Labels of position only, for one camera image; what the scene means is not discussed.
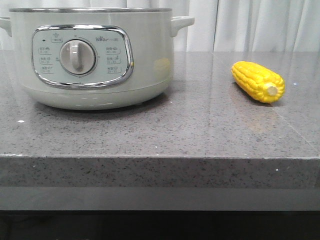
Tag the yellow corn cob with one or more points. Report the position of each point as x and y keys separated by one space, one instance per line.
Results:
x=259 y=82

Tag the pale green electric cooking pot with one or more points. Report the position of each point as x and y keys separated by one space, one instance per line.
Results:
x=93 y=58

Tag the white curtain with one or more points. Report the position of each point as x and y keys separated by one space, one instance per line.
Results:
x=221 y=25

